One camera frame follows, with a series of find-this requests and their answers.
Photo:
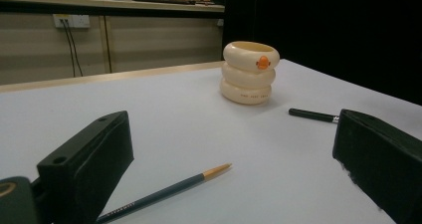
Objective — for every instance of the dark pencil with gold end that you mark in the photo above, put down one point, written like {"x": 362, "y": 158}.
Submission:
{"x": 166, "y": 193}

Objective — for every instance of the black pen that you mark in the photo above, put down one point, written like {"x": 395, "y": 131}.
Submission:
{"x": 308, "y": 114}

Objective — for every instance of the white table sheet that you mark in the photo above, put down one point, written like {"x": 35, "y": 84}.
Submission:
{"x": 185, "y": 124}

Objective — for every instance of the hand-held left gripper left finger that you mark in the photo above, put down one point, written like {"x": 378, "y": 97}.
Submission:
{"x": 89, "y": 157}

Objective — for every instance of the white wall socket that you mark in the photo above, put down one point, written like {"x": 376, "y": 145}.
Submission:
{"x": 76, "y": 21}

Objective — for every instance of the long wooden desk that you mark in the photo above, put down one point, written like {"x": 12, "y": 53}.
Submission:
{"x": 132, "y": 5}

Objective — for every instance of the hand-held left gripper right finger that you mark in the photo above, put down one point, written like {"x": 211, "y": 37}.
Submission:
{"x": 381, "y": 157}

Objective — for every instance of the cream ringed pen holder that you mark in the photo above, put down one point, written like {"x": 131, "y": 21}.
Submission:
{"x": 245, "y": 81}

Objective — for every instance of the black curtain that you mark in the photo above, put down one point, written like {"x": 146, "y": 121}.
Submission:
{"x": 331, "y": 35}

